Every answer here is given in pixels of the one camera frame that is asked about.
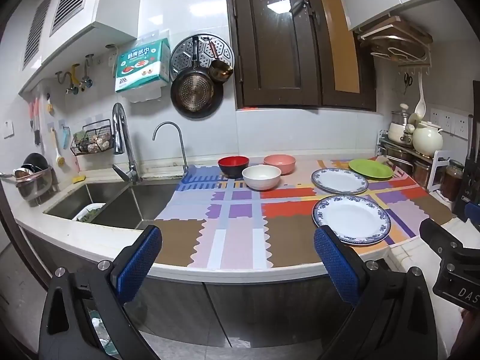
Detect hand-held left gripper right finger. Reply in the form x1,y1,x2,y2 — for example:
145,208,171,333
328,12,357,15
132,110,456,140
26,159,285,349
313,226,439,360

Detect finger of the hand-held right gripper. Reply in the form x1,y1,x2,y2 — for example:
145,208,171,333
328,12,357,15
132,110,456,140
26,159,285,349
464,202,480,231
419,218,467,261

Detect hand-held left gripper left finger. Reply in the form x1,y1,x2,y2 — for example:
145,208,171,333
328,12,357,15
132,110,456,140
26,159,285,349
38,225,163,360

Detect blue rimmed white plate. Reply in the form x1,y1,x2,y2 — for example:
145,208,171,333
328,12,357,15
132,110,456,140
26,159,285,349
311,168,369,195
312,194,391,245

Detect green plate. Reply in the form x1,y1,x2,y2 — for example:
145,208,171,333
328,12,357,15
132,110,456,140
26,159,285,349
348,159,394,180

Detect white bowl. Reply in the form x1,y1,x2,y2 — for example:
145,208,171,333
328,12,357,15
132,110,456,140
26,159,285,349
242,165,282,191

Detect pink bowl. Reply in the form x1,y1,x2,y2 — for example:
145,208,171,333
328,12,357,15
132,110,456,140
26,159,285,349
263,154,297,175

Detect red and black bowl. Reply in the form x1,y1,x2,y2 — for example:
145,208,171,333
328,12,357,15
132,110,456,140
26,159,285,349
218,155,250,179

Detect glass jar with dark contents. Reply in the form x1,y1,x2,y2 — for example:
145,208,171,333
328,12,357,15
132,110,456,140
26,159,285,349
440,159,466,201

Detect steel sink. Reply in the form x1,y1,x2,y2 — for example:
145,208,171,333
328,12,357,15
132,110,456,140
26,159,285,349
43,182,181,231

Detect white basket with greens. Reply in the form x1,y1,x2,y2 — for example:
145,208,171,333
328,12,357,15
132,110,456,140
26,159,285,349
71,202,106,223

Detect cream kettle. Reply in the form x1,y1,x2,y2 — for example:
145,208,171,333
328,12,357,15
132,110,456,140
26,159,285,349
412,120,444,158

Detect metal counter shelf rack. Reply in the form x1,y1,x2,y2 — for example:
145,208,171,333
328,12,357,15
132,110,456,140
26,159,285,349
377,129,432,188

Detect grey lower cabinet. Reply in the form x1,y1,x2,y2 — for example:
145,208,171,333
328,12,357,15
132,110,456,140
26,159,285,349
22,229,394,347

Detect colourful patterned mat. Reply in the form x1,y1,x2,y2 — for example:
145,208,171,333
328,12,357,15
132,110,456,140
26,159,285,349
154,156,456,271

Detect cream pot with glass lid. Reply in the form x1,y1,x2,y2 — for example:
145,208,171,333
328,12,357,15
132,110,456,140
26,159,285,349
387,103,414,145

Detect thin gooseneck faucet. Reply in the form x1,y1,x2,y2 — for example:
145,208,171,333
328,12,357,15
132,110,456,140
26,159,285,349
152,121,189,175

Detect white ladle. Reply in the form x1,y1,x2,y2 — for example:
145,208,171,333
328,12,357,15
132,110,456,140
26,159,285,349
413,75,427,118

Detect chrome kitchen faucet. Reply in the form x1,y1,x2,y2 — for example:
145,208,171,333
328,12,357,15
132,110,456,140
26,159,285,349
111,103,142,185

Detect metal colander with dishes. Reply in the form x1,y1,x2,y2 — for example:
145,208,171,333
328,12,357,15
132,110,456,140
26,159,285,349
0,152,55,202

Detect dish brush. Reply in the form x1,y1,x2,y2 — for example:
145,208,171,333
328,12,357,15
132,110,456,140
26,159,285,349
52,127,65,166

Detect black frying pan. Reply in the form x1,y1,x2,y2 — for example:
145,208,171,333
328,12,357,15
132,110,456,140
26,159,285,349
170,37,224,119

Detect green paper towel pack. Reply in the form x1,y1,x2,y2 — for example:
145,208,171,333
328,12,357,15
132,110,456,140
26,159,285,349
114,39,171,94

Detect wooden cutting boards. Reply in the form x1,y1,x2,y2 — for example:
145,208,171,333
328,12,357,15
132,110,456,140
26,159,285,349
357,16,434,51

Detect small copper pot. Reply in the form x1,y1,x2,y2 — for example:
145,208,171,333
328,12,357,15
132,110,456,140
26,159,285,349
208,41,234,83

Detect round metal steamer plate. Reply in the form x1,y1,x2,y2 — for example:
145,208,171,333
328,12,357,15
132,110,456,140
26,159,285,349
169,34,236,83

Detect dark brown wooden window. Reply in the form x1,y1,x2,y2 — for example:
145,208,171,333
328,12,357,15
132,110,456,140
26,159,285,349
224,0,377,112

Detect white wall outlet strip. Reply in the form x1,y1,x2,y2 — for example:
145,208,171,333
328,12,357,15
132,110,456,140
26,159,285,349
429,108,469,137

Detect black wire basket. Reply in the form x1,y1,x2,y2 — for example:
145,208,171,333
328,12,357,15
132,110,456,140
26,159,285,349
70,119,115,156

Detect white wire wall rack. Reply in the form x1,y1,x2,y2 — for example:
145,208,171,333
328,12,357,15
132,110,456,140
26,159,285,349
371,43,432,76

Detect wall water valves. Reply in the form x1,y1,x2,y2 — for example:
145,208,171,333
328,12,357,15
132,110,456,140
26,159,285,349
56,54,94,95

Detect white vented wall cabinet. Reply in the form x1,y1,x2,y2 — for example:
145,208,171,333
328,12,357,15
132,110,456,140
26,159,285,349
19,0,145,94

